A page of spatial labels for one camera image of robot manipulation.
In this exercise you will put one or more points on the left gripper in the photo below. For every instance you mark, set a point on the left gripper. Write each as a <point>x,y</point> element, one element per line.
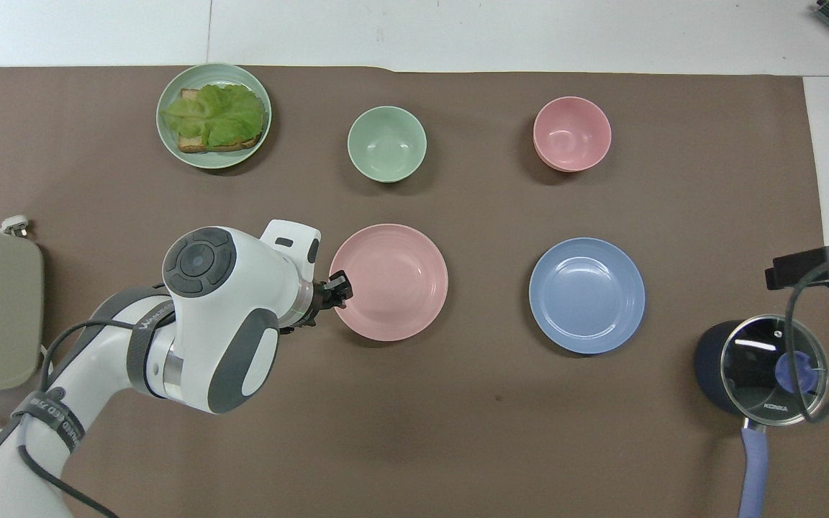
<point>321,298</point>

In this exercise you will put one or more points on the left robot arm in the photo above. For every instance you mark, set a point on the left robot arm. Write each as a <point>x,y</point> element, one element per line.
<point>206,338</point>

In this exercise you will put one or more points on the pink plate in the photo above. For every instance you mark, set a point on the pink plate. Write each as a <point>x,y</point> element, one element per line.
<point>393,282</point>

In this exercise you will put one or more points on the green bowl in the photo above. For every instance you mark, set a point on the green bowl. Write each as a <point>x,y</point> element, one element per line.
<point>386,144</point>

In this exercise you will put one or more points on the toast slice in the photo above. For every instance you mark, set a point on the toast slice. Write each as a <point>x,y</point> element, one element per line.
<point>195,144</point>

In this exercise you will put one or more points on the green lettuce leaf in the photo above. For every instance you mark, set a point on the green lettuce leaf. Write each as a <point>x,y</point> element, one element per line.
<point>216,115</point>

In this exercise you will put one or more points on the green plate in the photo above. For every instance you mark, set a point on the green plate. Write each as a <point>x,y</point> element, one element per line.
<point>170,137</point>

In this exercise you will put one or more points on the blue plate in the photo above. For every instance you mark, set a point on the blue plate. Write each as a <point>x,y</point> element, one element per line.
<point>587,295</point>

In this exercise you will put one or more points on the pink bowl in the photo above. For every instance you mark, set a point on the pink bowl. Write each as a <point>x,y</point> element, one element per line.
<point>571,134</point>

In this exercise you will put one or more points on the dark blue pot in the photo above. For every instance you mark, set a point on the dark blue pot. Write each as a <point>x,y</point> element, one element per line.
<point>709,367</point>

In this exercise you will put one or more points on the glass pot lid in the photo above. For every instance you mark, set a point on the glass pot lid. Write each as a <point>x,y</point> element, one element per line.
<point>753,374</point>

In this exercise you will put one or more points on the black stand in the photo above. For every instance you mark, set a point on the black stand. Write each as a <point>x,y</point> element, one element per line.
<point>810,265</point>

